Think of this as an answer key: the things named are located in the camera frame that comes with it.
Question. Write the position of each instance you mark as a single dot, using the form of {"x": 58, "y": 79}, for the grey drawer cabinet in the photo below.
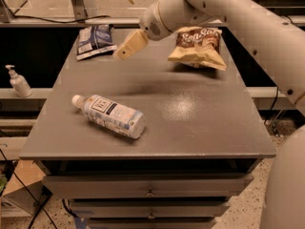
{"x": 203, "y": 137}

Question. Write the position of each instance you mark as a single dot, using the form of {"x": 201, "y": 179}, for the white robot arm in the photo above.
{"x": 278, "y": 46}

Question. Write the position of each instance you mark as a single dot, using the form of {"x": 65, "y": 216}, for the clear plastic tea bottle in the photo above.
{"x": 111, "y": 115}

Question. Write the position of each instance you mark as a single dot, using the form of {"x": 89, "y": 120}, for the brown and yellow chip bag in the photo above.
{"x": 198, "y": 47}

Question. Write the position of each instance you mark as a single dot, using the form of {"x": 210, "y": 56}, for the white pump dispenser bottle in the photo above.
{"x": 19, "y": 82}

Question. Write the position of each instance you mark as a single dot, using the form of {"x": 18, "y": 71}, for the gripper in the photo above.
{"x": 151, "y": 22}

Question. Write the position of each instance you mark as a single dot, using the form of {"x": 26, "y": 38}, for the cardboard box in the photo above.
{"x": 20, "y": 196}

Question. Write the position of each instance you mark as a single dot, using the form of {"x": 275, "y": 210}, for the blue chip bag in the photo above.
{"x": 94, "y": 40}

